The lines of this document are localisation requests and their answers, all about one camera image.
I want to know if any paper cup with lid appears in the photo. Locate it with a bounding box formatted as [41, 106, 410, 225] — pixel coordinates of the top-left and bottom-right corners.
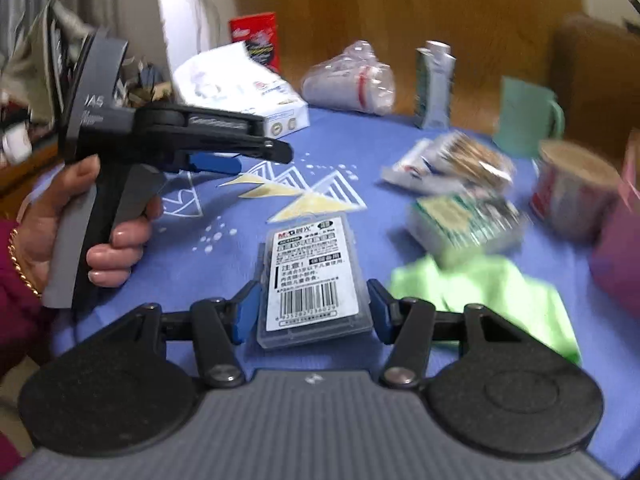
[529, 139, 622, 245]

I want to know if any blue printed tablecloth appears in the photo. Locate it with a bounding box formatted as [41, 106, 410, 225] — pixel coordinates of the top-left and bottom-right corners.
[47, 104, 640, 413]

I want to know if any red box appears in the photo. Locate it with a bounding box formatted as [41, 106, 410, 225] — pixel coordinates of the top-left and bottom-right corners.
[228, 11, 281, 74]

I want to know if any white and red packet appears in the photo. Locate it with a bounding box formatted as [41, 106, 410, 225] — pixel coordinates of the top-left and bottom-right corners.
[380, 139, 451, 195]

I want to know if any brown chair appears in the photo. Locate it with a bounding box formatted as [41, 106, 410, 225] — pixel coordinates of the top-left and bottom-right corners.
[546, 11, 640, 137]

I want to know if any pink box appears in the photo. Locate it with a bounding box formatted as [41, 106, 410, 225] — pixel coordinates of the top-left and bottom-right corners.
[589, 129, 640, 307]

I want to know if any green cloth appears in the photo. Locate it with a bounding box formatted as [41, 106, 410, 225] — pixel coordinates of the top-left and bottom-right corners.
[389, 254, 584, 367]

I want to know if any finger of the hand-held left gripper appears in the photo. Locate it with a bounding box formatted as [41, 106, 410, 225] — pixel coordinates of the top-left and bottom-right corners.
[142, 130, 293, 177]
[135, 101, 266, 140]

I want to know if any person's left forearm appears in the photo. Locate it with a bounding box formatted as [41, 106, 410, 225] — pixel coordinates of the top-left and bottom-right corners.
[0, 217, 58, 378]

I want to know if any clear wrapped snack packet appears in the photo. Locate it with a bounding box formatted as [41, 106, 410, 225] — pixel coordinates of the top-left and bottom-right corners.
[430, 132, 517, 192]

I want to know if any green plastic mug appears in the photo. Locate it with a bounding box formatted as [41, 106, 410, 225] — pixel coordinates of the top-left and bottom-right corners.
[492, 76, 567, 159]

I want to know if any pile of assorted clutter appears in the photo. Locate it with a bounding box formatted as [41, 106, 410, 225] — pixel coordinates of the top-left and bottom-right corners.
[0, 50, 174, 173]

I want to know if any grey labelled plastic case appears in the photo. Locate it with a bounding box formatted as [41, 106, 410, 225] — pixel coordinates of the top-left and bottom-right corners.
[256, 212, 376, 351]

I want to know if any green and white packet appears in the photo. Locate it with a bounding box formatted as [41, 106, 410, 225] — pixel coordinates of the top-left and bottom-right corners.
[407, 192, 532, 267]

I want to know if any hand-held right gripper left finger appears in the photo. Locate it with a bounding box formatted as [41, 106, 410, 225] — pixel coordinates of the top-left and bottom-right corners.
[102, 280, 263, 389]

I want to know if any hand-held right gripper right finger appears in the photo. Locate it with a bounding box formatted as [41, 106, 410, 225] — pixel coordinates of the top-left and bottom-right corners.
[366, 279, 533, 390]

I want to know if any white cardboard box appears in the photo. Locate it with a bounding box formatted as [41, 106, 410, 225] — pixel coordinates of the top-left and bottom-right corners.
[172, 41, 311, 141]

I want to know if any person's left hand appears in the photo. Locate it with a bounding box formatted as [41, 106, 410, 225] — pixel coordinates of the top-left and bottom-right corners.
[10, 155, 164, 301]

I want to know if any gold bracelet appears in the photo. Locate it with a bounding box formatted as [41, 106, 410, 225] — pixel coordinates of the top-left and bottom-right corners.
[7, 227, 44, 299]

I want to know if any plastic bag of cups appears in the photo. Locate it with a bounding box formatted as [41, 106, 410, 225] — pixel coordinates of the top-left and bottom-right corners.
[299, 40, 397, 117]

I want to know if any grey drink carton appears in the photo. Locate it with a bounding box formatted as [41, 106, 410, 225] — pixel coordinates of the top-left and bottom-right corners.
[413, 40, 457, 131]

